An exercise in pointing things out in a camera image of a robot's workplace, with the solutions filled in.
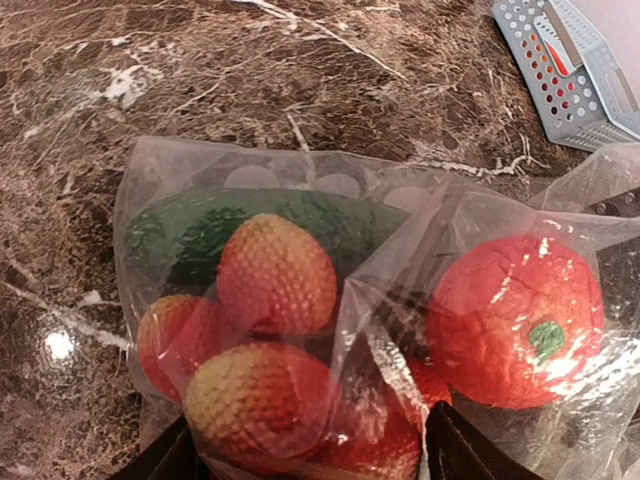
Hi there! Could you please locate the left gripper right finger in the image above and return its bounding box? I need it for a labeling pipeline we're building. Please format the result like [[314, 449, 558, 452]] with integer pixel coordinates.
[[425, 402, 542, 480]]

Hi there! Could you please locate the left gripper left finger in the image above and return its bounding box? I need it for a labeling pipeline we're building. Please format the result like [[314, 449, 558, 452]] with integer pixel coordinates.
[[108, 416, 200, 480]]

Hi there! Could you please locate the clear zip top bag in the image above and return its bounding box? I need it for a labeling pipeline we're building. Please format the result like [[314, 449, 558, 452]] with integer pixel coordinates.
[[114, 136, 639, 479]]

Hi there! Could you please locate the green fake avocado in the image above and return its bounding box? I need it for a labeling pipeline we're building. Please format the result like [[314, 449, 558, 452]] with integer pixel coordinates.
[[121, 188, 408, 295]]

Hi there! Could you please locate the light blue plastic basket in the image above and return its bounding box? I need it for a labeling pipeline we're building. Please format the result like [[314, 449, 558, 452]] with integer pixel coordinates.
[[491, 0, 639, 152]]

